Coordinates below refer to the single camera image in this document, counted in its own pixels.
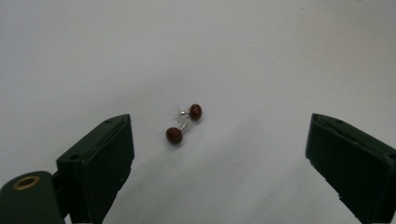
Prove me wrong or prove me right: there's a red bead stud earring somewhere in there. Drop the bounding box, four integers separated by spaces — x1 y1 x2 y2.
165 121 190 146
170 104 204 121

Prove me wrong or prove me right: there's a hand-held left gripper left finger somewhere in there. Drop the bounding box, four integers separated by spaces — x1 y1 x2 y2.
55 113 135 224

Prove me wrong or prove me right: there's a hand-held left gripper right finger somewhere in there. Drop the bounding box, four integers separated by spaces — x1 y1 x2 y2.
304 112 396 224

